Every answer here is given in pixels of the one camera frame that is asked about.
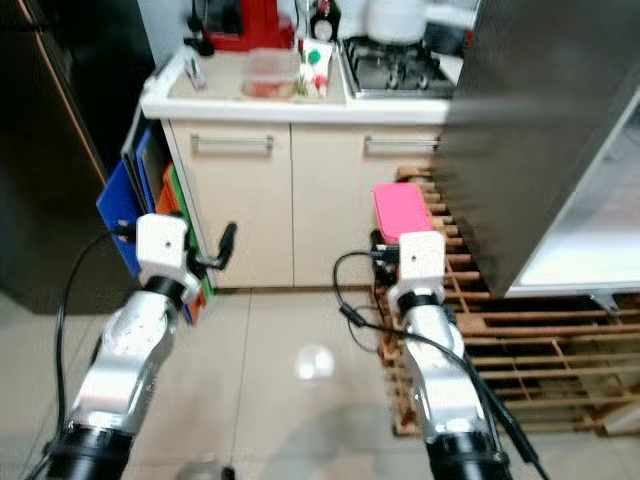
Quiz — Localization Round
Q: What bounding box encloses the large dark refrigerator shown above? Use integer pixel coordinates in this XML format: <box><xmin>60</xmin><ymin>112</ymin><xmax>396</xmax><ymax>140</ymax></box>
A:
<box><xmin>0</xmin><ymin>0</ymin><xmax>161</xmax><ymax>316</ymax></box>

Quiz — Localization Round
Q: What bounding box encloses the blue flat board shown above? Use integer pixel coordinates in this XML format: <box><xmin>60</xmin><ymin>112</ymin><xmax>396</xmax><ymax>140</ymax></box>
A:
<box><xmin>96</xmin><ymin>125</ymin><xmax>171</xmax><ymax>281</ymax></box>

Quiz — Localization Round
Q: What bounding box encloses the white cooking pot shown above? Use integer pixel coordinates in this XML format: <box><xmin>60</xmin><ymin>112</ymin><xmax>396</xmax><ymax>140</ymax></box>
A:
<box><xmin>365</xmin><ymin>0</ymin><xmax>481</xmax><ymax>46</ymax></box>

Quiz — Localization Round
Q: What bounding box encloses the steel gas stove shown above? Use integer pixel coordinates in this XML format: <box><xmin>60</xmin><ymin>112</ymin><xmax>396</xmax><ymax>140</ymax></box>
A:
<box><xmin>340</xmin><ymin>35</ymin><xmax>461</xmax><ymax>101</ymax></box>

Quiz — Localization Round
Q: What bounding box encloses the small pale object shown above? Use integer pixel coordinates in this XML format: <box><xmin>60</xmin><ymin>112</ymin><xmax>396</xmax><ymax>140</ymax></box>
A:
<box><xmin>182</xmin><ymin>55</ymin><xmax>209</xmax><ymax>93</ymax></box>

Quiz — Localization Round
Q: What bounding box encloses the beige kitchen cabinet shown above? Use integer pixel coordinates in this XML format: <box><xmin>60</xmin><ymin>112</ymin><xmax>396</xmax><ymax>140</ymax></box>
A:
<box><xmin>140</xmin><ymin>40</ymin><xmax>461</xmax><ymax>291</ymax></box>

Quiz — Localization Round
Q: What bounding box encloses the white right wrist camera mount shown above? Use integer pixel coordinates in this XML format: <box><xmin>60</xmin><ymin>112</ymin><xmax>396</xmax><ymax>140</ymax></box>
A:
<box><xmin>398</xmin><ymin>230</ymin><xmax>449</xmax><ymax>301</ymax></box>

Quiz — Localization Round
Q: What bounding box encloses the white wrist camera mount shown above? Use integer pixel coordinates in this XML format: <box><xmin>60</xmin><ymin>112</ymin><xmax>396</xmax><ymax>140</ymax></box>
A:
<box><xmin>398</xmin><ymin>230</ymin><xmax>449</xmax><ymax>301</ymax></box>
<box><xmin>135</xmin><ymin>215</ymin><xmax>191</xmax><ymax>296</ymax></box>

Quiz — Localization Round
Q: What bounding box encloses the clear food box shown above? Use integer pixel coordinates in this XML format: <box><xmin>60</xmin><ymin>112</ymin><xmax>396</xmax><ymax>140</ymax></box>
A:
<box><xmin>242</xmin><ymin>48</ymin><xmax>303</xmax><ymax>99</ymax></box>

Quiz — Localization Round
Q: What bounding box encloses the silver bar cabinet handle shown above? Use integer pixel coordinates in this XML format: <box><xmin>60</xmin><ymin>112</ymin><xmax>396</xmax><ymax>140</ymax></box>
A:
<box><xmin>190</xmin><ymin>135</ymin><xmax>274</xmax><ymax>158</ymax></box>
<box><xmin>363</xmin><ymin>136</ymin><xmax>441</xmax><ymax>157</ymax></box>

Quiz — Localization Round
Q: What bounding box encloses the white and green carton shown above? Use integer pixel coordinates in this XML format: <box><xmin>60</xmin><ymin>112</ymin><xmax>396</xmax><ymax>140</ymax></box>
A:
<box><xmin>298</xmin><ymin>38</ymin><xmax>336</xmax><ymax>98</ymax></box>

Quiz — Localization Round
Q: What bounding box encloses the steel mini fridge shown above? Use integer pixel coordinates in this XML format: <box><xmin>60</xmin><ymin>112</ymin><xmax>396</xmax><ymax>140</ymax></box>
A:
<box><xmin>433</xmin><ymin>0</ymin><xmax>640</xmax><ymax>299</ymax></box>

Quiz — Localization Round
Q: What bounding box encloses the red kitchen appliance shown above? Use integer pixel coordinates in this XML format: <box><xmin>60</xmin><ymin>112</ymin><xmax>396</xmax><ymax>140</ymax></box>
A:
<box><xmin>200</xmin><ymin>0</ymin><xmax>296</xmax><ymax>53</ymax></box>

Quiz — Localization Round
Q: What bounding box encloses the wooden slatted rack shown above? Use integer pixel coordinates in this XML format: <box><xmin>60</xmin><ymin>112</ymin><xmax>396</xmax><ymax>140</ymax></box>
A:
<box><xmin>375</xmin><ymin>165</ymin><xmax>640</xmax><ymax>436</ymax></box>

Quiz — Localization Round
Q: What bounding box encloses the orange flat board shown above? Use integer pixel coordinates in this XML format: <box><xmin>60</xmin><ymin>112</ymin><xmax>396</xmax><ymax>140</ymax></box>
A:
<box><xmin>155</xmin><ymin>175</ymin><xmax>186</xmax><ymax>216</ymax></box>

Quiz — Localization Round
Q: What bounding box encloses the black bottle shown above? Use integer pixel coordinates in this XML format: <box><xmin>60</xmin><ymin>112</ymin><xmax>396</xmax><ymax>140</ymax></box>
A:
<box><xmin>308</xmin><ymin>0</ymin><xmax>341</xmax><ymax>43</ymax></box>

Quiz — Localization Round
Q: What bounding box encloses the green flat board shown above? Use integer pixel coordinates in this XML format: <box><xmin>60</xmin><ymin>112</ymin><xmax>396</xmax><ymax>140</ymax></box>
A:
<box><xmin>168</xmin><ymin>163</ymin><xmax>213</xmax><ymax>301</ymax></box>

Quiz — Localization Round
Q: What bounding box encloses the grey robot leg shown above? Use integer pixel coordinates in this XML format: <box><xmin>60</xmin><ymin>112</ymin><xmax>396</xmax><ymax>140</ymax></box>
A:
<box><xmin>185</xmin><ymin>458</ymin><xmax>236</xmax><ymax>480</ymax></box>

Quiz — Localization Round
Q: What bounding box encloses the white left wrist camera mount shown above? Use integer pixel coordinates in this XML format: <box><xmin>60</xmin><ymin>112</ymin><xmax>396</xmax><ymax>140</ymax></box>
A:
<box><xmin>135</xmin><ymin>215</ymin><xmax>191</xmax><ymax>296</ymax></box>

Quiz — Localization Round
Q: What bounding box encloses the black kitchen utensil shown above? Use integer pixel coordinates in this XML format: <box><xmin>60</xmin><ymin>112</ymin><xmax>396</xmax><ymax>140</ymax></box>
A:
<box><xmin>185</xmin><ymin>0</ymin><xmax>216</xmax><ymax>56</ymax></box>

